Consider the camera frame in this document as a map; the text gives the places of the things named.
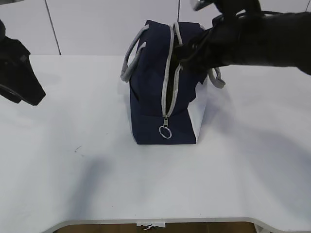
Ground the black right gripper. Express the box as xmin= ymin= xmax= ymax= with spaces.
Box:
xmin=175 ymin=0 xmax=261 ymax=72

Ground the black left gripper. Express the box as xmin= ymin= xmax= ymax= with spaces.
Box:
xmin=0 ymin=22 xmax=46 ymax=106

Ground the navy blue lunch bag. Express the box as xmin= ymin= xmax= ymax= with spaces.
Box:
xmin=121 ymin=20 xmax=225 ymax=145

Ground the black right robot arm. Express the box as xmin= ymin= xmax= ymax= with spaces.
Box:
xmin=175 ymin=0 xmax=311 ymax=74

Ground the white tape on table edge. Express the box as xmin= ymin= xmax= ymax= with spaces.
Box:
xmin=136 ymin=221 xmax=166 ymax=231

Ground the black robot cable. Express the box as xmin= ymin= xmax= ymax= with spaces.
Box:
xmin=233 ymin=9 xmax=282 ymax=20

